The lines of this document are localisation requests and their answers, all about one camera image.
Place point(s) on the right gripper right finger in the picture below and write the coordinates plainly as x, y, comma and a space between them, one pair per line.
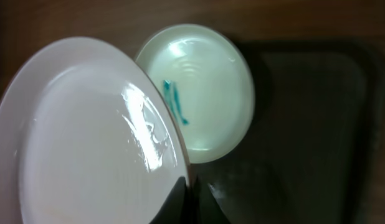
206, 208

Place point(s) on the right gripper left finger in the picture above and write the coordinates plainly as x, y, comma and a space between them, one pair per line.
173, 209

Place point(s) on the white plate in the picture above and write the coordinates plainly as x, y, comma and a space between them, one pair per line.
207, 85
85, 137

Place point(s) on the dark brown serving tray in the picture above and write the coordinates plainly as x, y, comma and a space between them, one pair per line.
307, 155

